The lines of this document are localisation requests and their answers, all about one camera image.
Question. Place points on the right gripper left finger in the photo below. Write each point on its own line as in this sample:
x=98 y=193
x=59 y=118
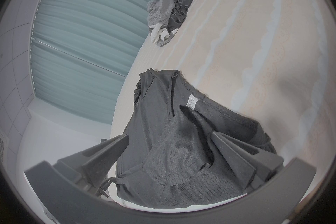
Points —
x=105 y=160

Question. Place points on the bed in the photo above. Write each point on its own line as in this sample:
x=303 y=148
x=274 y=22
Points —
x=262 y=47

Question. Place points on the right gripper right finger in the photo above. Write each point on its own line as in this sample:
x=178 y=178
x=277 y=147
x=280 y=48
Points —
x=249 y=165

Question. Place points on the pile of clothes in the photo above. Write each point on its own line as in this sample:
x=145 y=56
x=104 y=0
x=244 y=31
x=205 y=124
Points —
x=162 y=10

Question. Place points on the black T-shirt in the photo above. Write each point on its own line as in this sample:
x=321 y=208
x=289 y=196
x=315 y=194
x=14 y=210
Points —
x=170 y=152

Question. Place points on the blue-green curtain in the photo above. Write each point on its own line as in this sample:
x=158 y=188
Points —
x=73 y=81
x=91 y=7

